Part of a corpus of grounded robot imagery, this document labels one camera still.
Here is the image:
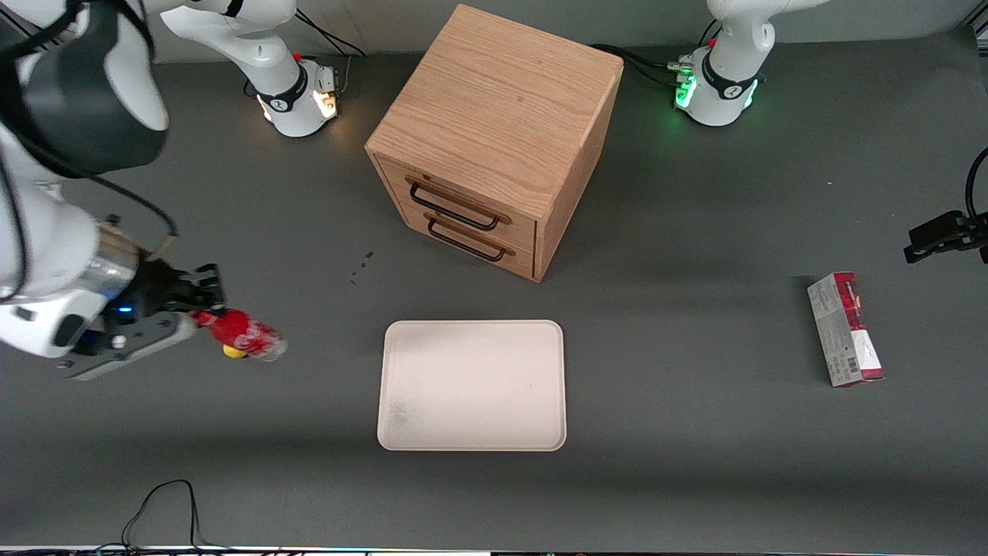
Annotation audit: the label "black left arm base cables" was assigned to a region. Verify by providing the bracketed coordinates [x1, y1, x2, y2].
[590, 42, 695, 90]

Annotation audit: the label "red and grey carton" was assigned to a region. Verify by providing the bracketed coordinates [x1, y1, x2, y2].
[807, 271, 885, 388]

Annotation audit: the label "thin black looped cable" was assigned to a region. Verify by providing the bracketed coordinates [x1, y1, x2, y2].
[93, 479, 232, 554]

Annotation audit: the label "black right arm base cables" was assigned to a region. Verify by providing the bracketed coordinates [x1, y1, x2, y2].
[292, 9, 367, 97]

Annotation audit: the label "black wire drawer handle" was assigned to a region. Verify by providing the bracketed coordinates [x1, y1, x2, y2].
[405, 178, 513, 232]
[425, 214, 516, 263]

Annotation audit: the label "beige rectangular tray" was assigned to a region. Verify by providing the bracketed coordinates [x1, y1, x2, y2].
[377, 320, 567, 453]

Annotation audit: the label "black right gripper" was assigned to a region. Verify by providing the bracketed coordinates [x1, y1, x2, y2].
[133, 259, 227, 319]

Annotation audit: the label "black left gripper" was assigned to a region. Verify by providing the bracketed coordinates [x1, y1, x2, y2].
[904, 210, 988, 266]

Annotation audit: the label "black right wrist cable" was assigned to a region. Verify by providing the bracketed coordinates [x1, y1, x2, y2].
[0, 139, 180, 240]

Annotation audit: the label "black arm base cables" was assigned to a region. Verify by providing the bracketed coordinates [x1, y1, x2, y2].
[590, 42, 695, 90]
[292, 9, 367, 97]

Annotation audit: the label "wooden drawer cabinet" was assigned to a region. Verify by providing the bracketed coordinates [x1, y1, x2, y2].
[364, 3, 624, 283]

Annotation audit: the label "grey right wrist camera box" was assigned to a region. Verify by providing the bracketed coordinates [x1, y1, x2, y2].
[60, 309, 198, 381]

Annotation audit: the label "wooden drawer front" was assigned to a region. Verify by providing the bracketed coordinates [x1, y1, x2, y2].
[401, 205, 537, 280]
[377, 157, 539, 248]

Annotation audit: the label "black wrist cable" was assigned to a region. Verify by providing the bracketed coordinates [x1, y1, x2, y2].
[965, 147, 988, 225]
[0, 139, 180, 240]

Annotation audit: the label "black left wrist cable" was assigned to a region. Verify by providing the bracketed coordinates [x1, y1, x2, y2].
[965, 147, 988, 225]

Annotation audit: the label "red coke bottle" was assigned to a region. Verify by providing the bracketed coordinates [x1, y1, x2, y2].
[191, 307, 289, 363]

